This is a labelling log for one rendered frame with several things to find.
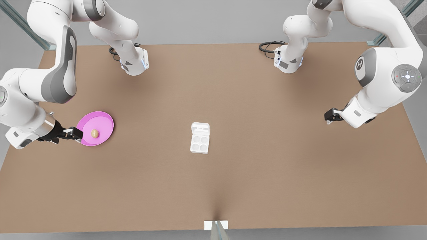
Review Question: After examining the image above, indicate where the white egg box base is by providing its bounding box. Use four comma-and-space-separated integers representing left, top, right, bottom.
190, 134, 210, 154

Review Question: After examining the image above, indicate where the black cable loop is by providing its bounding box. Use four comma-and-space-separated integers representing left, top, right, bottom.
259, 41, 287, 60
109, 42, 142, 62

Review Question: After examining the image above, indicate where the pink round plate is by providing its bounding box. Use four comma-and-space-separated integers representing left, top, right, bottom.
76, 111, 114, 147

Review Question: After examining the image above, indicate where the white egg box lid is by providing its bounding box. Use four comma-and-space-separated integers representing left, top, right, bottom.
191, 122, 210, 136

